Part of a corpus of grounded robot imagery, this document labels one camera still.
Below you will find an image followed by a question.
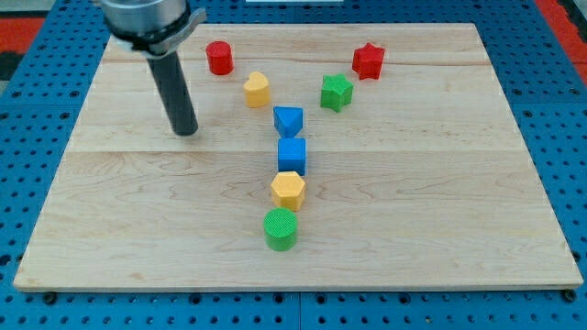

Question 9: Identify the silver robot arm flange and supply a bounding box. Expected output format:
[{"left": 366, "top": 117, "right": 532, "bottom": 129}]
[{"left": 95, "top": 0, "right": 207, "bottom": 60}]

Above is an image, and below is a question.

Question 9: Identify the blue cube block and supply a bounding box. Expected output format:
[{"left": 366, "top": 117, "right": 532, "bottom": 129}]
[{"left": 277, "top": 137, "right": 306, "bottom": 176}]

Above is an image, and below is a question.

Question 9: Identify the yellow hexagon block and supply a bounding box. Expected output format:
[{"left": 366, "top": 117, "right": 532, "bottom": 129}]
[{"left": 270, "top": 171, "right": 306, "bottom": 212}]

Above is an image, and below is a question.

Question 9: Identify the blue triangle block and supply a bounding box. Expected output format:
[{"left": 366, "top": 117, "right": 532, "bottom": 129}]
[{"left": 273, "top": 106, "right": 304, "bottom": 138}]

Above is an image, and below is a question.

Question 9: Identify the light wooden board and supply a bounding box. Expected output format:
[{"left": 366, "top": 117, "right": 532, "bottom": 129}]
[{"left": 14, "top": 23, "right": 582, "bottom": 292}]

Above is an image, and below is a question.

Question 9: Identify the green cylinder block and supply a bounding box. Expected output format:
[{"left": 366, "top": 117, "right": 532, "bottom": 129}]
[{"left": 263, "top": 207, "right": 298, "bottom": 251}]

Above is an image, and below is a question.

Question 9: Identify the green star block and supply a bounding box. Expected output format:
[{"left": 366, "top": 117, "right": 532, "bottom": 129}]
[{"left": 320, "top": 74, "right": 354, "bottom": 113}]

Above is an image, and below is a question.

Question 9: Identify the yellow heart block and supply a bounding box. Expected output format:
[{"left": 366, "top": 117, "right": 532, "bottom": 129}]
[{"left": 243, "top": 71, "right": 271, "bottom": 108}]

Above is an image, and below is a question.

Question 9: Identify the red star block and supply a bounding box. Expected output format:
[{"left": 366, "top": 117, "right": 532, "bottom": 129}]
[{"left": 351, "top": 43, "right": 386, "bottom": 80}]

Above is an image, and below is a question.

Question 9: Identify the red cylinder block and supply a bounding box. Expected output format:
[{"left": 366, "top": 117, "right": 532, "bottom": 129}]
[{"left": 205, "top": 40, "right": 234, "bottom": 75}]

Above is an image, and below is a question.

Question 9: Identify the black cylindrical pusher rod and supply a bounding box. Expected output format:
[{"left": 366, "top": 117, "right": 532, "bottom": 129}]
[{"left": 147, "top": 52, "right": 198, "bottom": 136}]

